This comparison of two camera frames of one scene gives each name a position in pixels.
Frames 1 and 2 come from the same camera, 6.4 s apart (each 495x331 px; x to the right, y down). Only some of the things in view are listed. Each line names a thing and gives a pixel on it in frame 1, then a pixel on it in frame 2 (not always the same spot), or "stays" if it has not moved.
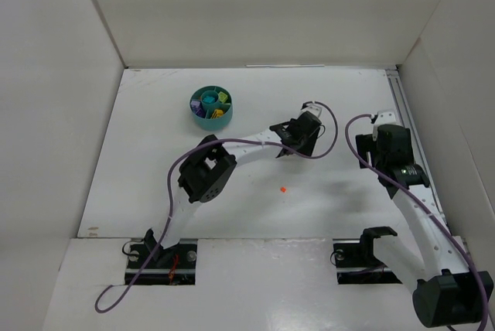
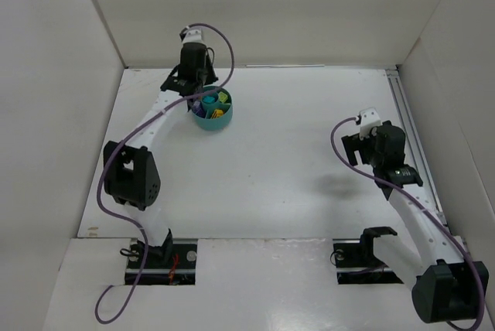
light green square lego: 223,97 stays
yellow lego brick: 218,113 stays
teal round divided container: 206,123 stays
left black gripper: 309,142 → 179,84
